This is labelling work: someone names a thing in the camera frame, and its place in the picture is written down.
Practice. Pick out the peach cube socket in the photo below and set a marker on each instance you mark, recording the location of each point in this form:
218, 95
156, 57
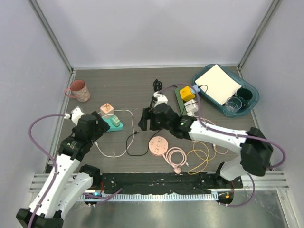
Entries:
106, 111

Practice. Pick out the pink floral mug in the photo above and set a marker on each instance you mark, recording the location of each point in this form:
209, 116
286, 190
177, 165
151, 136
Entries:
78, 90

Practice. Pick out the clear glass cup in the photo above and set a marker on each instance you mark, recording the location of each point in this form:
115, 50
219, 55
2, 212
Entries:
233, 104

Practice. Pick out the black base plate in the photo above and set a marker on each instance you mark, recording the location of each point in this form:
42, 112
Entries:
162, 183

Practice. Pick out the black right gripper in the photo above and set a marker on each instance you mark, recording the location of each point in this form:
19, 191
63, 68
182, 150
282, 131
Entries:
147, 114

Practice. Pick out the white paper pad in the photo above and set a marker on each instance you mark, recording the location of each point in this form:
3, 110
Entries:
220, 85

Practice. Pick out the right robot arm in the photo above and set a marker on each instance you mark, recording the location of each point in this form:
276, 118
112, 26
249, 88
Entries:
252, 147

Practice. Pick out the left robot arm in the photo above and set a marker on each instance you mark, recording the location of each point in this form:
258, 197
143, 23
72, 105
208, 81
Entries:
57, 196

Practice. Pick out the white cube adapter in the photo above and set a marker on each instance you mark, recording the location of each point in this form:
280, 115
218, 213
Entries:
191, 107

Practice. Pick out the light blue charger plug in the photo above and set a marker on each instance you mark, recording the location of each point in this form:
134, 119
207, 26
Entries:
195, 89

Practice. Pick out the yellow cube socket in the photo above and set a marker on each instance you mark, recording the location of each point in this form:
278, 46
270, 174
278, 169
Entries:
186, 94

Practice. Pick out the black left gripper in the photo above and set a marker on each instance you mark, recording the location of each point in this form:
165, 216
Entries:
101, 127

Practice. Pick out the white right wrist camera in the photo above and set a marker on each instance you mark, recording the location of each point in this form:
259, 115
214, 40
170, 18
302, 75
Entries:
158, 98

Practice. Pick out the white cable duct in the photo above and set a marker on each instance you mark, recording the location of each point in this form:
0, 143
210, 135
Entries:
165, 197

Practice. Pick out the teal triangular socket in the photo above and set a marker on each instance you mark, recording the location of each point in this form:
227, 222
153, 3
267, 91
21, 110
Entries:
112, 127

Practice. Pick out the green power strip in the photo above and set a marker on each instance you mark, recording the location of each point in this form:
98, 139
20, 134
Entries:
180, 101

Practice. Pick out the teal plastic tray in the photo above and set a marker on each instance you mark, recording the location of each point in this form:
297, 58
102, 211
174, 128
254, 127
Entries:
244, 110

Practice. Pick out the pink round socket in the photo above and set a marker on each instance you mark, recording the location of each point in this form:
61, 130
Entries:
158, 146

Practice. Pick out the dark green cup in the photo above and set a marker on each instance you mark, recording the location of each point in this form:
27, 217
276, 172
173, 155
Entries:
244, 95

